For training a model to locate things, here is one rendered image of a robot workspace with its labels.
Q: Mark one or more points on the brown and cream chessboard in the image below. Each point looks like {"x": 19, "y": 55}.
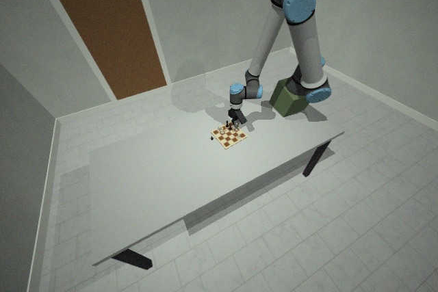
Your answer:
{"x": 229, "y": 137}

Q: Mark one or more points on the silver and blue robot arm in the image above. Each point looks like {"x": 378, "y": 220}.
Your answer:
{"x": 302, "y": 26}

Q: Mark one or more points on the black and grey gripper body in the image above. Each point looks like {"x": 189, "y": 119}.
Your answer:
{"x": 231, "y": 114}

